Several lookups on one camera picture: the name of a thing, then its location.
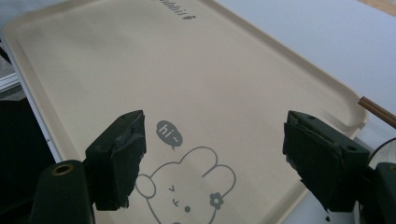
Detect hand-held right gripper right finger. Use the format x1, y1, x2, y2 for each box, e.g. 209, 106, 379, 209
282, 110, 372, 213

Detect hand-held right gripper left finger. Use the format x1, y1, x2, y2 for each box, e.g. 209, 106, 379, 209
84, 109, 148, 212

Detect white bowl with dark rim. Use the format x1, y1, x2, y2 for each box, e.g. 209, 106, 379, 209
368, 136, 396, 171

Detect brown wooden chopstick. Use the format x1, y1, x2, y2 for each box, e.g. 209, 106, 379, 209
357, 95, 396, 129

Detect beige tray with rabbit print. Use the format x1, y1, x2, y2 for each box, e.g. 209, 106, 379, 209
2, 0, 369, 224

